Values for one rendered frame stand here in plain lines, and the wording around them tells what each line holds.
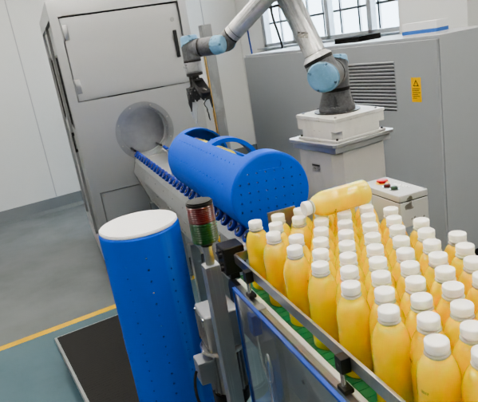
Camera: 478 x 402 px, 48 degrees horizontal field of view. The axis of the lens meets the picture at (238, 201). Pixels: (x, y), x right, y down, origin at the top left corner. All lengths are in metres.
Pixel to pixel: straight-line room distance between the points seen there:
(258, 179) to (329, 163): 0.51
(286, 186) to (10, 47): 5.13
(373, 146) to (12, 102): 4.95
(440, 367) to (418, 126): 2.64
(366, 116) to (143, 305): 1.13
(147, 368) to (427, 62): 2.28
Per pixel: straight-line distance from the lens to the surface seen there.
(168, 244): 1.86
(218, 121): 3.19
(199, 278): 2.88
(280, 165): 1.80
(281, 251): 1.42
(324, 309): 1.23
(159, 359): 2.01
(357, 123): 2.21
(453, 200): 3.53
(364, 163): 2.27
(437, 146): 3.40
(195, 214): 1.22
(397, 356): 1.03
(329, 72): 2.10
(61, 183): 6.76
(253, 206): 1.78
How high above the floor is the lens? 1.60
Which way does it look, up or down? 17 degrees down
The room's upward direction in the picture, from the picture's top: 9 degrees counter-clockwise
